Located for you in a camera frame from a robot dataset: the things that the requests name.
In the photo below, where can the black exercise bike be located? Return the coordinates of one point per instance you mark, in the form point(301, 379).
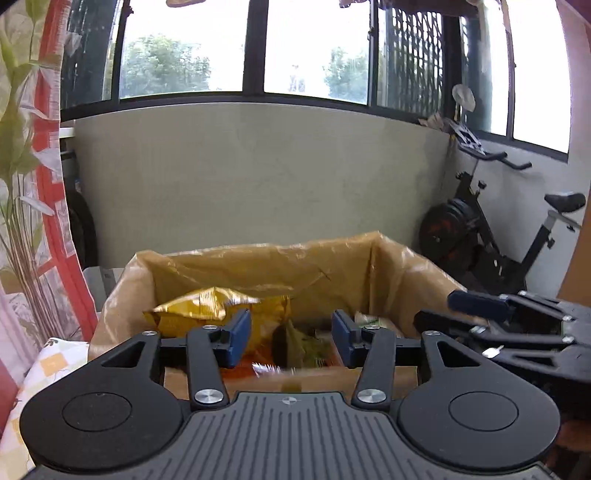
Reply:
point(485, 240)

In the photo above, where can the dark wheel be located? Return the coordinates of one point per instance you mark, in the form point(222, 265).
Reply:
point(82, 230)

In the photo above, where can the beige hanging cloth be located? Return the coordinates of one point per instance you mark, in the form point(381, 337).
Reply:
point(187, 2)

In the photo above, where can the white hanging pouch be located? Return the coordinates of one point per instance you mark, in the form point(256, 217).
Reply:
point(464, 97)

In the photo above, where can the brown wooden board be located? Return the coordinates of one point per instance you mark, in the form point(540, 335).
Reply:
point(577, 249)

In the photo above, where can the green yellow snack packet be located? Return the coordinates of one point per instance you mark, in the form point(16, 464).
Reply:
point(304, 348)

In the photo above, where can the yellow snack bag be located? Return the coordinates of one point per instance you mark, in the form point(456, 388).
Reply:
point(194, 309)

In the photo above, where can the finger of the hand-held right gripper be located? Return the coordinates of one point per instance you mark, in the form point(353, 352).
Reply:
point(438, 321)
point(471, 302)

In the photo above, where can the black window grille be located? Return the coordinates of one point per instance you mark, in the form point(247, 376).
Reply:
point(411, 55)

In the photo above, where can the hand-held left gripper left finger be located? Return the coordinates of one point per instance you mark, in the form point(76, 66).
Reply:
point(240, 334)

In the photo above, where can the printed plant backdrop cloth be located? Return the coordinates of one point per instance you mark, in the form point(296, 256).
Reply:
point(27, 184)

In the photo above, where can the pale clutter on sill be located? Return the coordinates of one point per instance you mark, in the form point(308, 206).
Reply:
point(443, 124)

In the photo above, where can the plastic-lined cardboard box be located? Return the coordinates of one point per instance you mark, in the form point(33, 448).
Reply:
point(277, 267)

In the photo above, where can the white green snack packet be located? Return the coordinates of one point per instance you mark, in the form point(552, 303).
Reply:
point(371, 319)

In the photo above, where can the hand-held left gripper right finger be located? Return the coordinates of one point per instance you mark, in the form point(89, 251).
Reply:
point(341, 337)

